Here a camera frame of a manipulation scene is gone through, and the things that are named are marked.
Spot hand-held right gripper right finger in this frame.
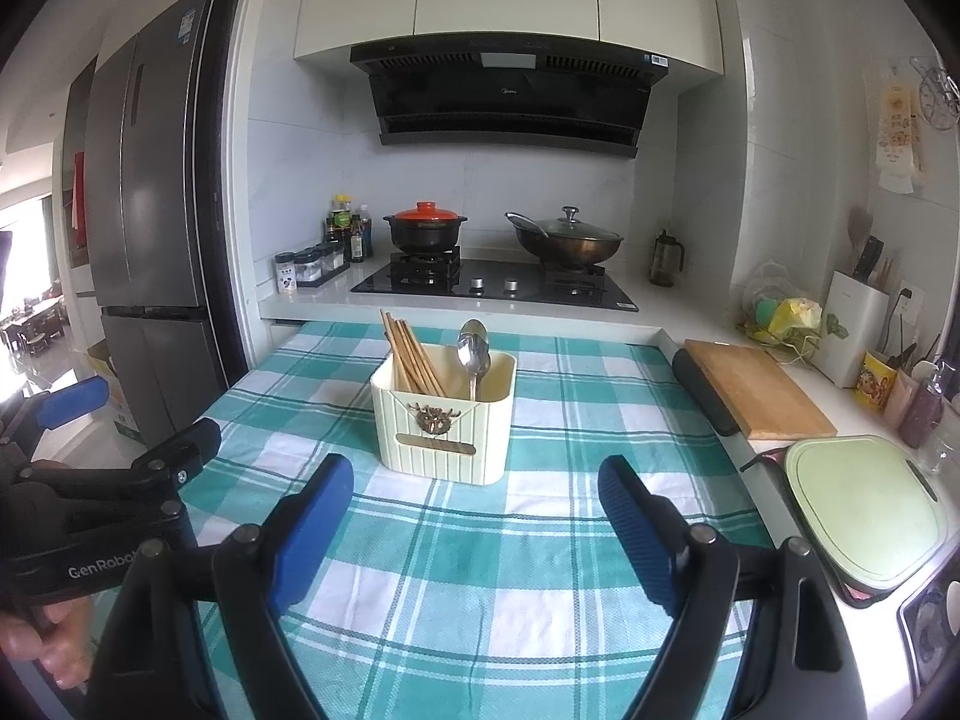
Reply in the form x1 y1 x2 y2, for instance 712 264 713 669
598 456 867 720

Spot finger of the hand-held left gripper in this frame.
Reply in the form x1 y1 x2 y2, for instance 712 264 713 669
131 418 222 500
0 377 110 462

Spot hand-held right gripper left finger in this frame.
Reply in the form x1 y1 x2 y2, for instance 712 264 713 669
90 454 355 720

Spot cream ribbed utensil holder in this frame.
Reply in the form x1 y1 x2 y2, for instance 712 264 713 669
370 349 518 483

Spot bunch of wooden chopsticks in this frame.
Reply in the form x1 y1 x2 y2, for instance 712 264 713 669
380 309 451 397

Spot person's left hand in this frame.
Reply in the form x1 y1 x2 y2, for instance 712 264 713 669
0 600 95 691

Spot cardboard box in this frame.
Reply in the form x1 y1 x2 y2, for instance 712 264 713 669
86 341 143 440

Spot wooden dining furniture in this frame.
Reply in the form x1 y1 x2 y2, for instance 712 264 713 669
4 298 67 359

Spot teal white checked tablecloth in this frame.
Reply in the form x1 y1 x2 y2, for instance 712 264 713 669
176 321 773 720

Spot wooden cutting board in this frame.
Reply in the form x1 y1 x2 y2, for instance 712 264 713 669
684 339 839 441

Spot red hanging cloth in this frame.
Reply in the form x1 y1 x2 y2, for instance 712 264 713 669
71 152 87 248

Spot grey refrigerator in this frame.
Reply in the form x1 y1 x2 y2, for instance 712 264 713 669
82 0 230 428

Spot green cutting board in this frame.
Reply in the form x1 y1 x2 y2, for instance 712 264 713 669
784 435 950 590

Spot bag of yellow green sponges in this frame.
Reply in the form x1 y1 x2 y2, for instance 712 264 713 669
742 261 822 361

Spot yellow canister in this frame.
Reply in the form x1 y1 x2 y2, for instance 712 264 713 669
855 351 895 413

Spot dark sauce bottle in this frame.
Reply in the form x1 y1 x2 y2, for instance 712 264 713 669
349 204 374 263

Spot black gas stove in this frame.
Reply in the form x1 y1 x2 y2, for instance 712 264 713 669
351 253 641 314

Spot pink cup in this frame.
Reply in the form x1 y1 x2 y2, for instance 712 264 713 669
885 371 920 428

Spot white knife block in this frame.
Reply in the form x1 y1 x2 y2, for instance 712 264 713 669
814 270 891 389

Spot wok with glass lid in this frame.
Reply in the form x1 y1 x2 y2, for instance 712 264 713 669
505 206 625 269

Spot purple pump bottle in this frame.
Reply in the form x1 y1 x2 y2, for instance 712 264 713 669
900 360 950 449

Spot stainless steel sink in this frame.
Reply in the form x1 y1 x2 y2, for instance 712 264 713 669
896 562 960 691

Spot clear glass cup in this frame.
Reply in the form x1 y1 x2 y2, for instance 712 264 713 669
919 405 960 473

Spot black clay pot orange lid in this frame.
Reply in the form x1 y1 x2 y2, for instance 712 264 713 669
384 201 470 254

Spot wooden spatula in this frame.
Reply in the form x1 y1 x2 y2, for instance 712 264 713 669
849 206 875 260

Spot black range hood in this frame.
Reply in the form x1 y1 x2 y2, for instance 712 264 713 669
349 34 671 160

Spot hanging printed towel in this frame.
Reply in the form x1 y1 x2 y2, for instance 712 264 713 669
870 67 925 194

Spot glass jug with black handle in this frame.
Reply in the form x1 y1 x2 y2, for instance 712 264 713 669
649 229 685 287

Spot metal wire hanger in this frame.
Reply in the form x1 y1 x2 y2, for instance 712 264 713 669
911 56 960 125

